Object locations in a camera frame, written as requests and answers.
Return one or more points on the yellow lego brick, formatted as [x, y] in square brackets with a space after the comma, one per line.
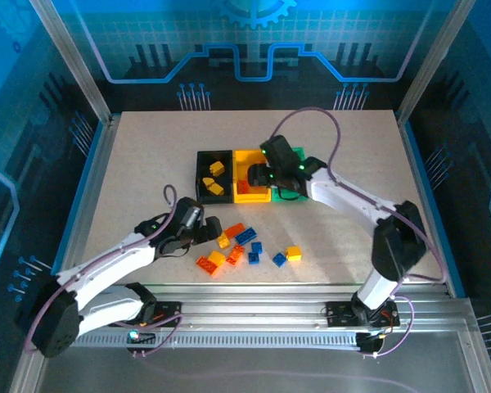
[213, 186]
[216, 168]
[223, 240]
[216, 258]
[293, 253]

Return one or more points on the orange ridged lego brick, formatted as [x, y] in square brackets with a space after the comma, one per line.
[242, 186]

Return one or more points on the blue two-by-four lego brick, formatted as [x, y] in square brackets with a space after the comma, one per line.
[245, 236]

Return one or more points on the small blue lego brick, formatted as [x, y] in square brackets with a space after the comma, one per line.
[253, 257]
[279, 259]
[256, 247]

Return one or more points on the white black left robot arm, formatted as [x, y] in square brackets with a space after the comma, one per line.
[114, 258]

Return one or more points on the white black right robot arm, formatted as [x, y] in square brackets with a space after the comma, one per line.
[352, 196]

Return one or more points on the green plastic bin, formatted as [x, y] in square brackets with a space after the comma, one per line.
[298, 151]

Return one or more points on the black plastic bin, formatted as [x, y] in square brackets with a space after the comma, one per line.
[214, 200]

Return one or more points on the yellow plastic bin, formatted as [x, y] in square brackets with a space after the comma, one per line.
[251, 198]

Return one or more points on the aluminium mounting beam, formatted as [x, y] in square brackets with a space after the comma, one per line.
[249, 311]

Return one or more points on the small black controller box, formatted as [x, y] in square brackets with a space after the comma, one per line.
[145, 339]
[368, 344]

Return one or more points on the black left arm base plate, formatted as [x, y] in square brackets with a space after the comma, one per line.
[168, 313]

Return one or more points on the aluminium blue table side rail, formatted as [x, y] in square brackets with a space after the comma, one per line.
[86, 196]
[427, 196]

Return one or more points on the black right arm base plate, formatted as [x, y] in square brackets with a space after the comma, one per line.
[337, 313]

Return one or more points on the aluminium frame post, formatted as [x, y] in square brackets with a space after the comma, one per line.
[432, 61]
[73, 61]

